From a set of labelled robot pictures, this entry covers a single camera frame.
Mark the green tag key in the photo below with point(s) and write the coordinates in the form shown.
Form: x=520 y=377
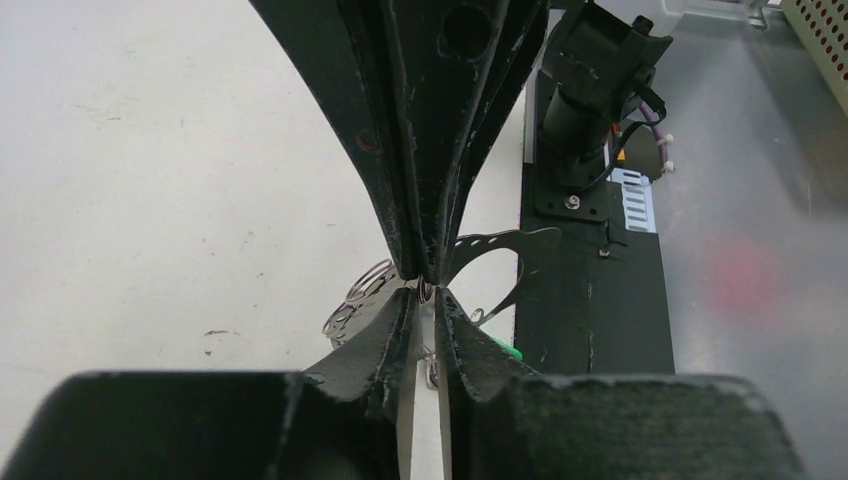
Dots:
x=513 y=351

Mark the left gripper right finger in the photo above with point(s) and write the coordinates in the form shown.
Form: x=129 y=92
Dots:
x=501 y=419

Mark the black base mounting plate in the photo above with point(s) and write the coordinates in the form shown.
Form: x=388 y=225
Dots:
x=602 y=307

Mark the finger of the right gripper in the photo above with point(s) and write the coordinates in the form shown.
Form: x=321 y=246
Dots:
x=339 y=49
x=456 y=68

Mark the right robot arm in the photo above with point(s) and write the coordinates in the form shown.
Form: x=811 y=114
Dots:
x=598 y=63

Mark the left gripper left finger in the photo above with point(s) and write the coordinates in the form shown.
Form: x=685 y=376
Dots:
x=349 y=416

